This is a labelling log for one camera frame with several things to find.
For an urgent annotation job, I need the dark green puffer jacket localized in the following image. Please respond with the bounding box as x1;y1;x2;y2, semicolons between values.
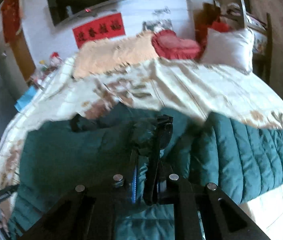
8;103;283;239

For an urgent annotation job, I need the light blue paper bag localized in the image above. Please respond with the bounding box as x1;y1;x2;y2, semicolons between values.
14;85;37;112

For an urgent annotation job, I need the floral cream bed quilt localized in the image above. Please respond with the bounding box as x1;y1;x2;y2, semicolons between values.
0;55;283;240

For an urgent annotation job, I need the peach ruffled pillow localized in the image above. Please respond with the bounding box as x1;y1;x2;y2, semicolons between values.
73;31;158;79

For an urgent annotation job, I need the santa plush toy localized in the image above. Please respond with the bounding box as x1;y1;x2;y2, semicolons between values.
49;52;63;68

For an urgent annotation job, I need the red heart-shaped pillow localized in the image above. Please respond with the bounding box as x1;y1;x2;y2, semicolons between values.
151;30;202;60

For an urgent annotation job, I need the red banner with characters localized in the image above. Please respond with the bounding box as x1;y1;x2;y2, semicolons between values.
73;12;126;49

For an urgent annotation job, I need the white square pillow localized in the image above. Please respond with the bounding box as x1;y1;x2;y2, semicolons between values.
201;28;254;75

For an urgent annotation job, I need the framed photo on headboard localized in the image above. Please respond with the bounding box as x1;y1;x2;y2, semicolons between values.
142;19;173;33

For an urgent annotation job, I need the wooden chair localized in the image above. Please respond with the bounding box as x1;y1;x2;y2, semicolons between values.
214;0;273;84

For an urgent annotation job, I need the red hanging wall decoration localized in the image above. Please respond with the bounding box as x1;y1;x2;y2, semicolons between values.
0;0;22;43

